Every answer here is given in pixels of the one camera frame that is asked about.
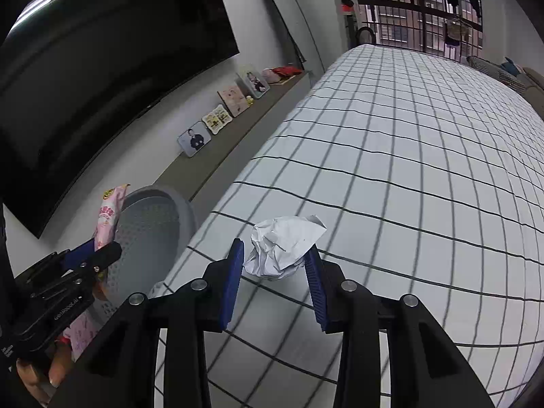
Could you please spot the red cloth item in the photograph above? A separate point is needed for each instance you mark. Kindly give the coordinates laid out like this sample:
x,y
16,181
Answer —
x,y
286,72

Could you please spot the olive green sofa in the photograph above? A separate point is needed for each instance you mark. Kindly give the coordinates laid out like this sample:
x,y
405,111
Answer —
x,y
534,94

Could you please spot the tilted character photo frame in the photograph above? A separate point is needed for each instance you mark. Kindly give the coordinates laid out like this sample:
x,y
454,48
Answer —
x,y
253,80

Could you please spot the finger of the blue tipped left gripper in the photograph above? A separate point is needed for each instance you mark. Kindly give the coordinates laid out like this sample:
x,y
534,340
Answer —
x,y
74,254

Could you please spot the black window grille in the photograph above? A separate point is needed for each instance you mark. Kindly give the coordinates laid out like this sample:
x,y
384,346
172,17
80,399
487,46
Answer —
x,y
417,28

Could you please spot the grey tv console shelf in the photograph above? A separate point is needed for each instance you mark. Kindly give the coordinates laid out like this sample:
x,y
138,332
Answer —
x,y
204,178

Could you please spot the yellow cartoon photo frame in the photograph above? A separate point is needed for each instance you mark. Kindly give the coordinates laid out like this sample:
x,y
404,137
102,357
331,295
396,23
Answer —
x,y
217,119

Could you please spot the pink portrait photo frame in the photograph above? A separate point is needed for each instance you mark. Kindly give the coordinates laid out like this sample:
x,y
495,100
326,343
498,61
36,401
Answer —
x,y
234,100

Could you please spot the black wall television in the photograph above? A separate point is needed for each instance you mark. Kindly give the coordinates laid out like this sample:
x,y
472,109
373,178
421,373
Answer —
x,y
77,72

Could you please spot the leaning standing mirror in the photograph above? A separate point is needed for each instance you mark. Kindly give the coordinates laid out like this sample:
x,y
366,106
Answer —
x,y
301,36

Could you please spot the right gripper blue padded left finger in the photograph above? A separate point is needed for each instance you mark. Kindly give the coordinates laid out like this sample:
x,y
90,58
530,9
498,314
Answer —
x,y
156,346

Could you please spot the pink snack packet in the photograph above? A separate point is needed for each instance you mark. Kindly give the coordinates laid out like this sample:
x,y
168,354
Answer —
x,y
109,213

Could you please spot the grey perforated laundry basket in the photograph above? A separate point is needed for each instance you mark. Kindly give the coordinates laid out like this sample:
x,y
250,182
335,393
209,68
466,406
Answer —
x,y
153,229

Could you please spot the white checkered bed sheet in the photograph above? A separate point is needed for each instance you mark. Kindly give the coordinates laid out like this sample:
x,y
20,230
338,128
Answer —
x,y
428,176

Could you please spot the white paper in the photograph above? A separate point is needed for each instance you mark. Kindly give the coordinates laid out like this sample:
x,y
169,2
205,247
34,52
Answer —
x,y
279,244

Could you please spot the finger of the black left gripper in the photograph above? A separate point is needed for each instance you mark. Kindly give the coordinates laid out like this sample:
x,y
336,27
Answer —
x,y
93,259

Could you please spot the person's left hand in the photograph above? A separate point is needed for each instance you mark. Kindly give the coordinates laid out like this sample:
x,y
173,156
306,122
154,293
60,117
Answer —
x,y
40,379

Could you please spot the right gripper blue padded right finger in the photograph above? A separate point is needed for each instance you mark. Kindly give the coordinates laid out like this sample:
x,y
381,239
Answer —
x,y
426,367

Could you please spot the photo frame man in suit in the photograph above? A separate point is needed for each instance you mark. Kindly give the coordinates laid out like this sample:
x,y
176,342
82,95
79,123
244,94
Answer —
x,y
194,139

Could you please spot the black floor fan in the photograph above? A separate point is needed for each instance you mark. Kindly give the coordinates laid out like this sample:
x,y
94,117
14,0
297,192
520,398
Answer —
x,y
365,35

